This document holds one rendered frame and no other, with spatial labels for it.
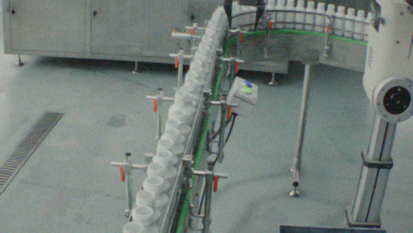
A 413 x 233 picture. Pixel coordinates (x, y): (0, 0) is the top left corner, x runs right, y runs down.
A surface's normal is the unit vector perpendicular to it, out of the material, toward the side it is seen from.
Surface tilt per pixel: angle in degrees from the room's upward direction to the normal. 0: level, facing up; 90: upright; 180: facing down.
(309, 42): 90
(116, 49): 88
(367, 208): 90
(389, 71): 101
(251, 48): 90
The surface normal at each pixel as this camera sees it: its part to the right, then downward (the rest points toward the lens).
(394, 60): -0.11, 0.57
